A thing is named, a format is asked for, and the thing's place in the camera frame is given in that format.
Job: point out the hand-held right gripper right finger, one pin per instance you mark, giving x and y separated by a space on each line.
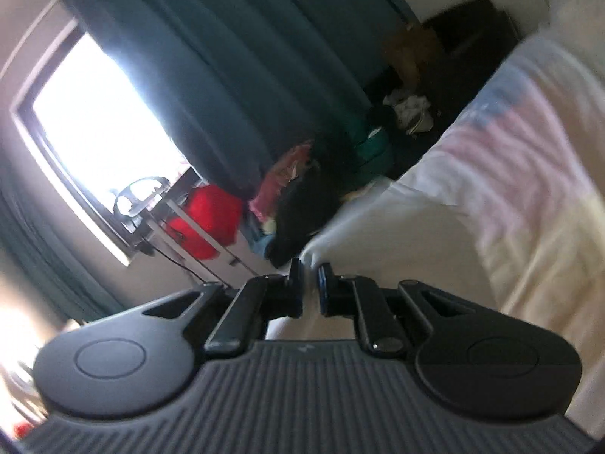
324 295

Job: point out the cream garment with dark piping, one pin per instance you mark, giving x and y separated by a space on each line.
557 302

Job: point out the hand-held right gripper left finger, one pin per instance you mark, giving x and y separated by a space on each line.
297 293

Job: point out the red bag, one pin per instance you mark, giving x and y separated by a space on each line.
208 213

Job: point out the dark framed window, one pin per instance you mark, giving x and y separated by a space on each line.
94 113

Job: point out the blue clothing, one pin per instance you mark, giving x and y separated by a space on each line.
260 241

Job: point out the standing garment steamer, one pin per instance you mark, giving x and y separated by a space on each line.
142 220

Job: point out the brown cardboard box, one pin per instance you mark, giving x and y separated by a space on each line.
411 52

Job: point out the black clothing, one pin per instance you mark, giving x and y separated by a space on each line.
302 217

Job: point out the bed with pastel sheet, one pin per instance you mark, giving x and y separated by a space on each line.
520 127

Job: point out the teal cloth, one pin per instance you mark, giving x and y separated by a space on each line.
376 149

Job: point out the white crumpled cloth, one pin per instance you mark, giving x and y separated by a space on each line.
411 108

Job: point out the wide teal curtain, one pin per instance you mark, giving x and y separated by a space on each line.
236 56

